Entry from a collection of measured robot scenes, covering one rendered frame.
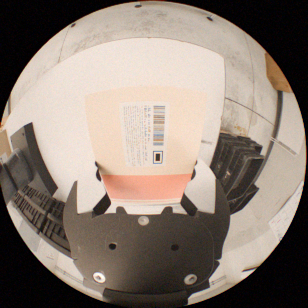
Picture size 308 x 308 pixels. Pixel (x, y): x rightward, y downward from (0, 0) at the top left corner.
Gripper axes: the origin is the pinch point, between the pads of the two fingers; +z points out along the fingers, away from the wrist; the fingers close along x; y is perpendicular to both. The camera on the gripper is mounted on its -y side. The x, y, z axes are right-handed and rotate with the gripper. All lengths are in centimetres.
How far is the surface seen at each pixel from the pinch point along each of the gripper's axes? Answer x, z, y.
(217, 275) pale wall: 215, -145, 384
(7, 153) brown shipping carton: -95, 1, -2
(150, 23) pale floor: 2, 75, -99
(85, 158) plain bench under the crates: -13.8, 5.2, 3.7
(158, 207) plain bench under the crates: 3.2, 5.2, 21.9
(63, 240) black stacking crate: -31.6, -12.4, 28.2
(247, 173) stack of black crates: 78, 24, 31
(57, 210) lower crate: -41.3, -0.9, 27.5
